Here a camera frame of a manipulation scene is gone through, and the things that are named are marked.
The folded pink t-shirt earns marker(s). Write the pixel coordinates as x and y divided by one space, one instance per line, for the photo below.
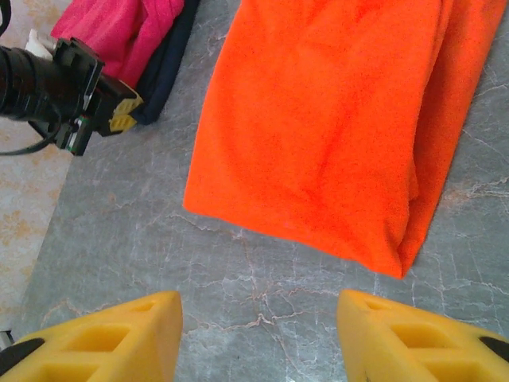
119 36

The orange t-shirt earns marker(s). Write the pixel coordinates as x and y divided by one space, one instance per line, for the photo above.
318 119

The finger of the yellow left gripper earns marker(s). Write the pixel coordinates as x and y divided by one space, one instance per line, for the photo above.
123 123
131 105

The folded navy t-shirt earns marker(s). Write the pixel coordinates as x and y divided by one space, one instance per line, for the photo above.
163 87

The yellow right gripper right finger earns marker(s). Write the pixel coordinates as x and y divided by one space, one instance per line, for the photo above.
397 342

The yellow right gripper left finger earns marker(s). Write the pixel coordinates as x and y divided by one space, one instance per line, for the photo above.
119 342

